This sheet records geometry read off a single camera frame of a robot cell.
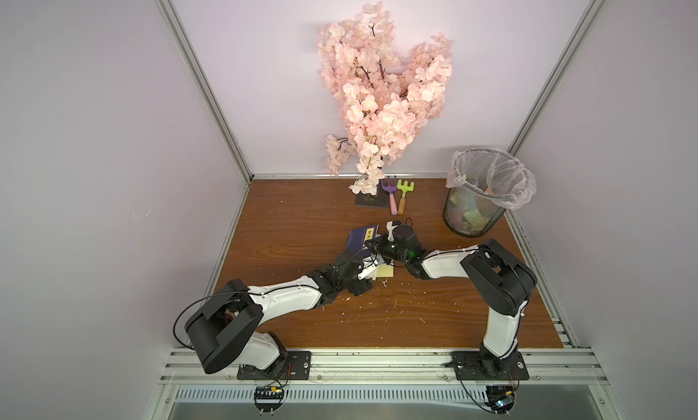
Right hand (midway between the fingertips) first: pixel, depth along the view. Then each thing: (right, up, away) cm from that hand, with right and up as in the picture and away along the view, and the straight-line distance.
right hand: (365, 234), depth 91 cm
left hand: (0, -9, -4) cm, 10 cm away
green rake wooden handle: (+18, +17, +26) cm, 35 cm away
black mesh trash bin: (+36, +7, +1) cm, 36 cm away
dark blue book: (-3, -3, +9) cm, 9 cm away
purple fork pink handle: (+12, +10, +17) cm, 23 cm away
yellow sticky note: (+7, -12, -1) cm, 14 cm away
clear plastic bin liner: (+46, +21, +4) cm, 50 cm away
